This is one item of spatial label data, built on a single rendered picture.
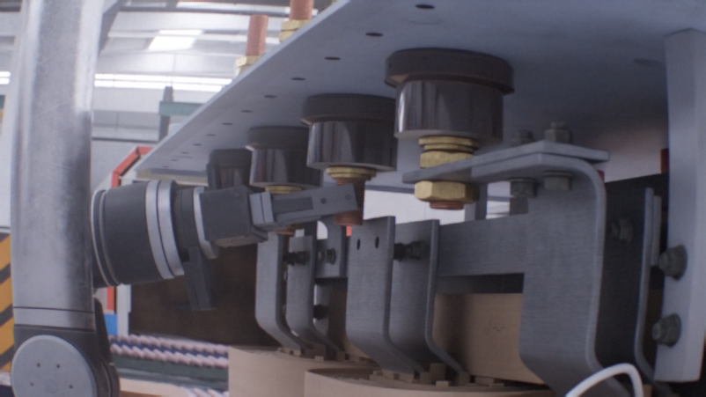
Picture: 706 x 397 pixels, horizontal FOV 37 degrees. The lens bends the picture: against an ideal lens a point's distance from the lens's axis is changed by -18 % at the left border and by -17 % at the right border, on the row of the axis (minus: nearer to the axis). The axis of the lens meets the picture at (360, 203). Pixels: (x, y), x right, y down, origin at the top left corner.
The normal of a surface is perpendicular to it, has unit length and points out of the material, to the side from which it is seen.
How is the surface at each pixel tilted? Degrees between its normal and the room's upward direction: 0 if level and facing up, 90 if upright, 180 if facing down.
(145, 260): 126
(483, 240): 90
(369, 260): 90
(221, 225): 90
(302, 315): 90
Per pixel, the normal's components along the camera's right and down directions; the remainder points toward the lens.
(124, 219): -0.08, -0.32
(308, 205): 0.45, -0.14
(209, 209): -0.04, -0.08
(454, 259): -0.95, -0.07
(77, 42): 0.67, -0.11
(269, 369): -0.73, -0.10
